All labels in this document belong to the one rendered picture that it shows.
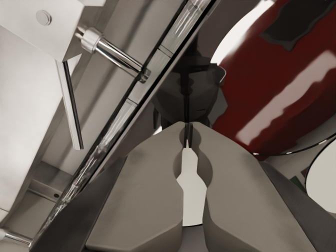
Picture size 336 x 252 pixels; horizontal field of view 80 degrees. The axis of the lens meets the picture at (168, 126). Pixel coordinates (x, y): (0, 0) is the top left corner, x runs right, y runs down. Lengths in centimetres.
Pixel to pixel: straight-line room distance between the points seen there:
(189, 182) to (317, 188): 10
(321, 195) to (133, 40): 21
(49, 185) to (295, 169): 26
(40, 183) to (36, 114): 12
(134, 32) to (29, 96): 10
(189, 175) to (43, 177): 20
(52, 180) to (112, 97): 14
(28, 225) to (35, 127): 18
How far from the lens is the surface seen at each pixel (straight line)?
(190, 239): 23
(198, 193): 18
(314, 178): 19
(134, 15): 20
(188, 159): 15
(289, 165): 18
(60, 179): 30
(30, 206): 36
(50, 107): 18
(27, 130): 21
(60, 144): 29
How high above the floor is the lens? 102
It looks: 60 degrees down
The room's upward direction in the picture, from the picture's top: 175 degrees counter-clockwise
